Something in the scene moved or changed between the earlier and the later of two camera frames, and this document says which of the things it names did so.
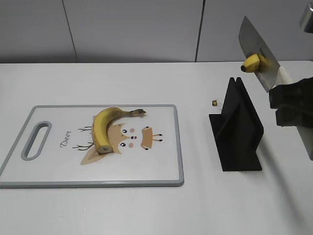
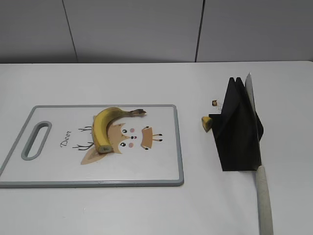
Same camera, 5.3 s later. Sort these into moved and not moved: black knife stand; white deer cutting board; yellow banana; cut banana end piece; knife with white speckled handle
Moved: cut banana end piece; knife with white speckled handle
Not moved: yellow banana; black knife stand; white deer cutting board
